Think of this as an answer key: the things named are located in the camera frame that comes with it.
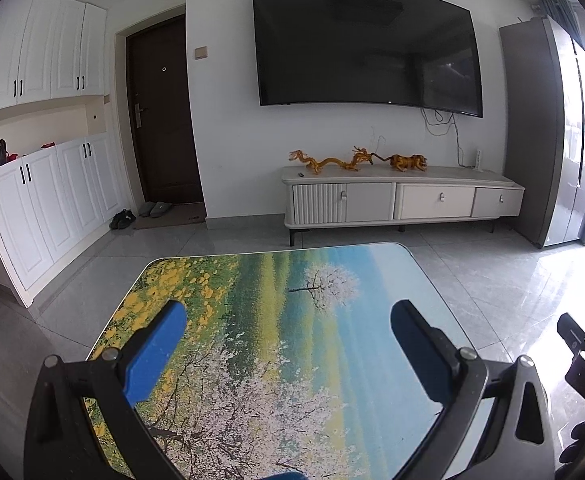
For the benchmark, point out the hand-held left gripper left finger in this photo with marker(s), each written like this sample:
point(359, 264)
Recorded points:
point(155, 350)

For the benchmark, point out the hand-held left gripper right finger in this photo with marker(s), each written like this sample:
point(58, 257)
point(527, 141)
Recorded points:
point(425, 355)

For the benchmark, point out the person's right hand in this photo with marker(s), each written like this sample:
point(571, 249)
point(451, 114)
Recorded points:
point(582, 437)

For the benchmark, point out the landscape print coffee table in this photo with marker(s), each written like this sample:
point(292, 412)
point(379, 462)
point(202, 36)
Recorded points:
point(292, 360)

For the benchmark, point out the black shoe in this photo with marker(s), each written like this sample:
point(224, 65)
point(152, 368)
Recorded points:
point(128, 216)
point(117, 221)

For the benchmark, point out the brown doormat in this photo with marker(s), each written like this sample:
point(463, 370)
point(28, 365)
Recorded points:
point(182, 217)

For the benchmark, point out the grey slipper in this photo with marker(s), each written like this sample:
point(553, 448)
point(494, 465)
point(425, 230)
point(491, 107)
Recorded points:
point(146, 209)
point(161, 208)

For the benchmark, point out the white TV cabinet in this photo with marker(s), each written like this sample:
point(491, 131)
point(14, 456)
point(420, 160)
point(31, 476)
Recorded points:
point(422, 200)

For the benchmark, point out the white shoe cabinet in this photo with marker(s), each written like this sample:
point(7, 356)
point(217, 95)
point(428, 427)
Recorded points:
point(42, 210)

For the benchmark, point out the golden tiger figurine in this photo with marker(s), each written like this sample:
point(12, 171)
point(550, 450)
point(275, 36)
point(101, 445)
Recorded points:
point(406, 162)

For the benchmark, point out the white power strip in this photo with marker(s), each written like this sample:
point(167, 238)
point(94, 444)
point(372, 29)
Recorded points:
point(477, 160)

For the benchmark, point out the golden dragon figurine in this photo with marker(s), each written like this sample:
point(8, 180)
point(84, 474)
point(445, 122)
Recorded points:
point(330, 162)

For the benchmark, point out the dark brown entrance door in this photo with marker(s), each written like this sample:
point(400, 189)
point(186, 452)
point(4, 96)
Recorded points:
point(165, 120)

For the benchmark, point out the grey refrigerator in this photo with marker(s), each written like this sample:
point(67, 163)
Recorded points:
point(542, 135)

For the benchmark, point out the blue grey curtain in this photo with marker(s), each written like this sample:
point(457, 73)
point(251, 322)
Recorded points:
point(557, 15)

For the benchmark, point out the wall light switch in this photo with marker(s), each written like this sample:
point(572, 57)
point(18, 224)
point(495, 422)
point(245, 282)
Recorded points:
point(200, 52)

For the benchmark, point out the wall-mounted black television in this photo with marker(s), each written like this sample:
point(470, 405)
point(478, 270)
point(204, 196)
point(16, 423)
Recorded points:
point(362, 45)

